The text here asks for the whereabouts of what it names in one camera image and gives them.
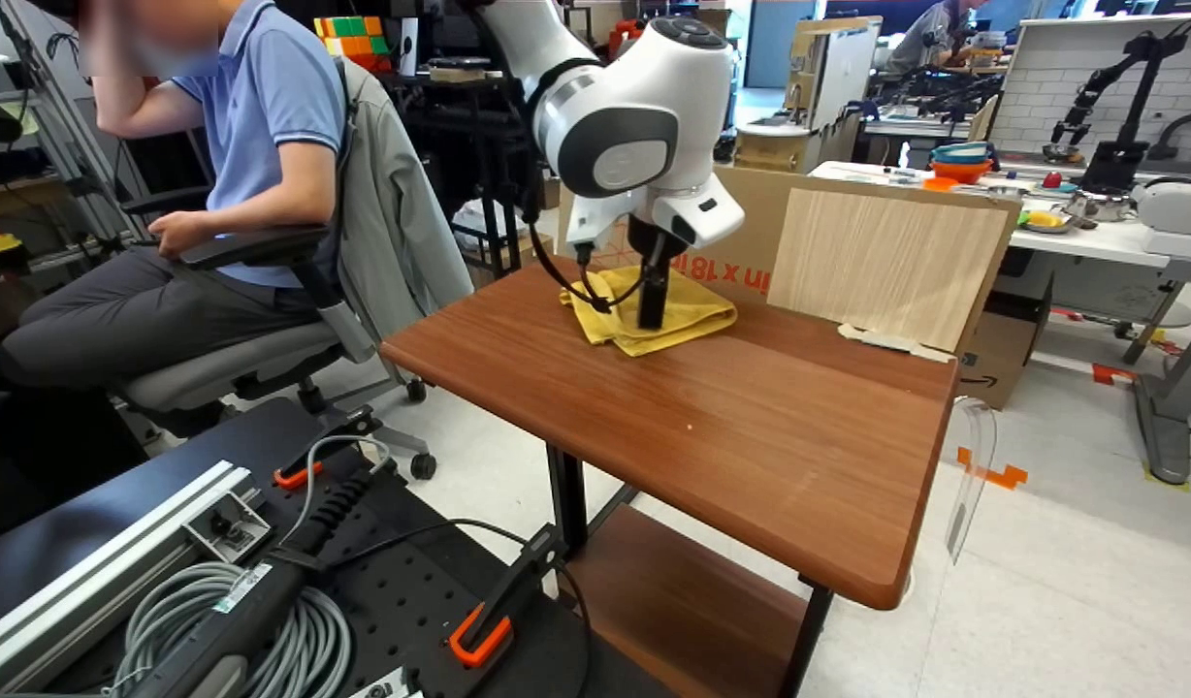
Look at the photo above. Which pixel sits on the clear plastic shield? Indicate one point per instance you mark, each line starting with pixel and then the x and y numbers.
pixel 969 508

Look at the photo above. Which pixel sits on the black perforated mounting board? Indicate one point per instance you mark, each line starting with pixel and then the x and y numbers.
pixel 465 569

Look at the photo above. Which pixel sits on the orange bowl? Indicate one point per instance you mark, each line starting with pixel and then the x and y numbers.
pixel 964 159

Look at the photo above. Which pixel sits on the colourful block stack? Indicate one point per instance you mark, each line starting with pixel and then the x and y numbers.
pixel 352 35

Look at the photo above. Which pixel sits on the grey jacket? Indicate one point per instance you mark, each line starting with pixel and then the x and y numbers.
pixel 395 217

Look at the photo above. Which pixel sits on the wooden table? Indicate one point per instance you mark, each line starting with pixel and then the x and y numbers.
pixel 568 496

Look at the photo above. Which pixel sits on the white work table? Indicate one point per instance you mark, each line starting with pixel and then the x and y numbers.
pixel 1084 239

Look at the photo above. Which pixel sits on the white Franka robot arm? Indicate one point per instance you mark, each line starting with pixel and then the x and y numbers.
pixel 620 116

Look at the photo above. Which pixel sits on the small black robot arm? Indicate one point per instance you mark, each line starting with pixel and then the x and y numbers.
pixel 1119 159

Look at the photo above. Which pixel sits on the brown shipping box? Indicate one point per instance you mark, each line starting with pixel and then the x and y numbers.
pixel 1004 349

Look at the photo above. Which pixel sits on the person in blue polo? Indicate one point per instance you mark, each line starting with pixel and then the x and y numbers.
pixel 232 155

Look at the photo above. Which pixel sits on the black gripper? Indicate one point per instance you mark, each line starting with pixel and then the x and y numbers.
pixel 655 246

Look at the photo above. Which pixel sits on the tall upright cardboard box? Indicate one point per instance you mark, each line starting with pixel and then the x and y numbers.
pixel 827 72

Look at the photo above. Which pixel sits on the grey metal bracket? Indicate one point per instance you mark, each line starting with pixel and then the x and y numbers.
pixel 225 526

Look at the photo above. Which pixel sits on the yellow towel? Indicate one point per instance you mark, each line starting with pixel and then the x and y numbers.
pixel 691 315

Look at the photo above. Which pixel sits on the white perforated backboard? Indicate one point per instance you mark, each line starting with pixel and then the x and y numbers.
pixel 1045 79

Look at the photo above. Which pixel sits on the light grey swivel chair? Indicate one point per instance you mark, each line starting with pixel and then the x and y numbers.
pixel 295 349

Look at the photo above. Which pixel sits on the light wooden panel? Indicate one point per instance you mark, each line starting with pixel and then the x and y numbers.
pixel 889 264

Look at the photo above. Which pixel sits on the distant seated person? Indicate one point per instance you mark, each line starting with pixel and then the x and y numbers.
pixel 930 31

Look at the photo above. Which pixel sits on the aluminium profile rail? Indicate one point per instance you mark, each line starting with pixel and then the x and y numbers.
pixel 91 569

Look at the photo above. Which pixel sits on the grey table leg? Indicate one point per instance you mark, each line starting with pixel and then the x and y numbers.
pixel 1171 401

